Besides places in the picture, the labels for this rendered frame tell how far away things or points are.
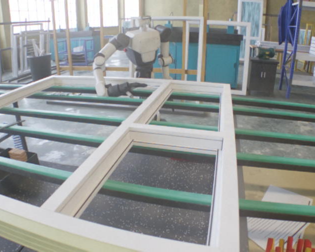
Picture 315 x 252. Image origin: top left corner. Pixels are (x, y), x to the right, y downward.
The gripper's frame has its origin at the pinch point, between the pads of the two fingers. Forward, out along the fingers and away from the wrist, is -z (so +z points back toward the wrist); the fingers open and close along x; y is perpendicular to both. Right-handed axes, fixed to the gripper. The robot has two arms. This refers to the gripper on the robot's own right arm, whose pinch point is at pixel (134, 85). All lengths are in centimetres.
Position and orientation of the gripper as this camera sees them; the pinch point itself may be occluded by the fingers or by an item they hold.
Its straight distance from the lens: 172.5
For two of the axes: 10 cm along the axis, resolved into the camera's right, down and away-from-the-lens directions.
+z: -9.5, 2.4, 1.8
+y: -2.1, -9.6, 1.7
